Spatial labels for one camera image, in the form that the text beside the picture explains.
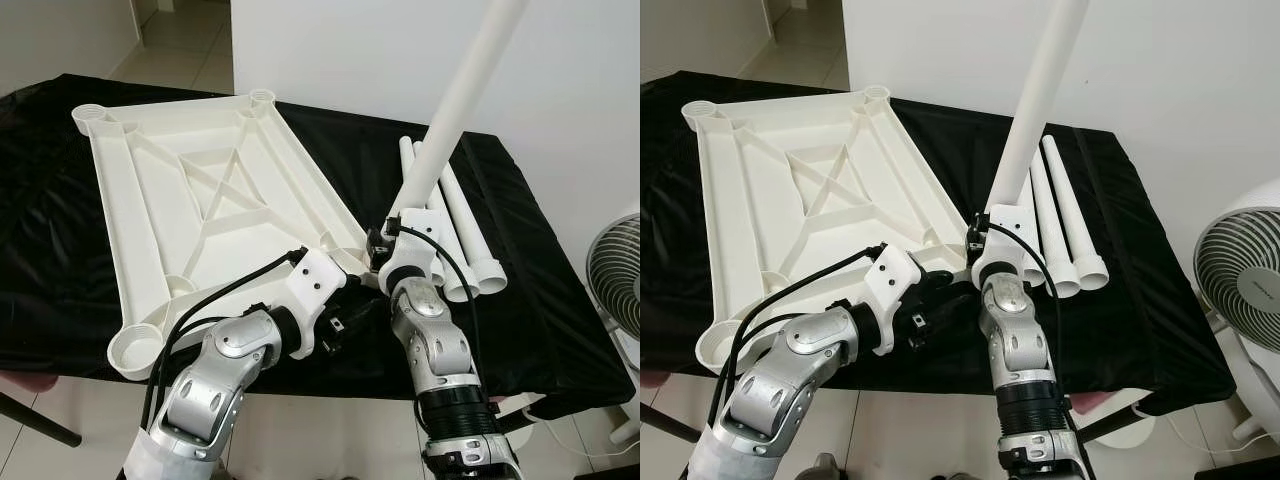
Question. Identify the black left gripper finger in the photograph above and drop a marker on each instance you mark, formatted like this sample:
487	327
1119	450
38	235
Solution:
375	310
355	282
938	279
958	308

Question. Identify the white plastic table leg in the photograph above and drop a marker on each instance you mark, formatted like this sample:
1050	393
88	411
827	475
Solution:
405	150
1038	275
462	95
437	198
1075	220
468	220
1039	90
1054	250

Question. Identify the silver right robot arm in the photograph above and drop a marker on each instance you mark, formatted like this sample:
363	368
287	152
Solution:
430	330
1015	340

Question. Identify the grey robot leg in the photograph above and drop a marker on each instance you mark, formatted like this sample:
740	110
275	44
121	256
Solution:
826	467

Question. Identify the black table leg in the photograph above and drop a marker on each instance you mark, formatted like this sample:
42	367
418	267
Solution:
40	420
1115	425
670	425

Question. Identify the black storage rack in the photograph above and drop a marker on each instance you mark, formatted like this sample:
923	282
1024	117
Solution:
1250	473
622	473

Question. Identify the white rounded plastic seat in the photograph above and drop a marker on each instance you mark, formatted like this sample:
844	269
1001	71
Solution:
1265	380

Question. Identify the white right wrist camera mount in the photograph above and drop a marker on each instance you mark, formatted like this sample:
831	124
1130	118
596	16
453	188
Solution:
410	265
1000	262

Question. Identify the white pedestal fan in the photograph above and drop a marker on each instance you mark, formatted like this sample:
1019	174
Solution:
612	270
1245	270

